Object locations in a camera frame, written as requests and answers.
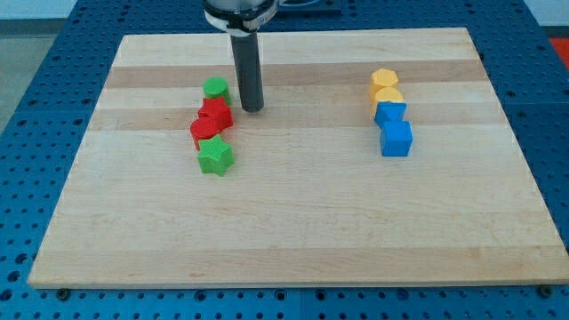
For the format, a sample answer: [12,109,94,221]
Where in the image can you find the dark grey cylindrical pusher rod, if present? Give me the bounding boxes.
[230,32,264,113]

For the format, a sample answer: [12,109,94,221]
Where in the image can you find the red star block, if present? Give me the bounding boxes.
[197,97,234,131]

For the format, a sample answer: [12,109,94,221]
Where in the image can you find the green star block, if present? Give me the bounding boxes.
[197,134,235,176]

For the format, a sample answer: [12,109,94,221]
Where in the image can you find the green cylinder block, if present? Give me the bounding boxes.
[202,76,231,106]

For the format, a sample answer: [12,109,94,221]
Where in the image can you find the red cylinder block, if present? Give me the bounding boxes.
[189,117,220,150]

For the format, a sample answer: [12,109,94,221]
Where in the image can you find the yellow hexagon block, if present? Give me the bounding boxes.
[369,68,399,98]

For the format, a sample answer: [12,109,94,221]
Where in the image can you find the yellow half-round block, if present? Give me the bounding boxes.
[370,87,405,116]

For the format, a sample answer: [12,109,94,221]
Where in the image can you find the blue hourglass block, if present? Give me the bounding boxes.
[374,101,407,128]

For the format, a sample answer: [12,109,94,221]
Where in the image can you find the light wooden board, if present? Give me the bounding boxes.
[28,28,568,289]

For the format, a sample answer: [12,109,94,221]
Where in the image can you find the blue cube block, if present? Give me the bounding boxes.
[380,121,413,156]

